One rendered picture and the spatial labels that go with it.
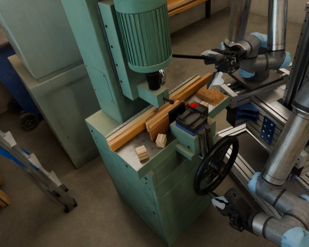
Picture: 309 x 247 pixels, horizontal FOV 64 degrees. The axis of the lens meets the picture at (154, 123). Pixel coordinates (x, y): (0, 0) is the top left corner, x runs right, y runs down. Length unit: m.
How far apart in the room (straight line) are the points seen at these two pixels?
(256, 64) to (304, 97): 0.47
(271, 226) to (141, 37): 0.73
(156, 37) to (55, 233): 1.60
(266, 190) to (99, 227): 1.31
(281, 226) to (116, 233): 1.25
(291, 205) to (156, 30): 0.71
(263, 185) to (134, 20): 0.69
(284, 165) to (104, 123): 0.90
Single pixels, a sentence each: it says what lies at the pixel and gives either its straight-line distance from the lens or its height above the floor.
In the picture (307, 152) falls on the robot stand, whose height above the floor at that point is 0.77.
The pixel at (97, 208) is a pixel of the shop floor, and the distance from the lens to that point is 2.02.
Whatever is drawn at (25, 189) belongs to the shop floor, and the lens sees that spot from 2.43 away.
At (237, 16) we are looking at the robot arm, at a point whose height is 1.21.
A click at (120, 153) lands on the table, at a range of 1.06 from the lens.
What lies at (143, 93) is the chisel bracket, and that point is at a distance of 1.10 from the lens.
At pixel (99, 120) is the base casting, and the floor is 0.80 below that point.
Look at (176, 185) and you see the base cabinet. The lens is 1.30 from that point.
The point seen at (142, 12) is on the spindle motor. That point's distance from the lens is 0.84.
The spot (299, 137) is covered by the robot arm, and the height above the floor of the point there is 1.09.
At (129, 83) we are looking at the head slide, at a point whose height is 1.09.
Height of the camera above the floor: 1.68
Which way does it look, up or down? 43 degrees down
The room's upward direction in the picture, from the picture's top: 11 degrees counter-clockwise
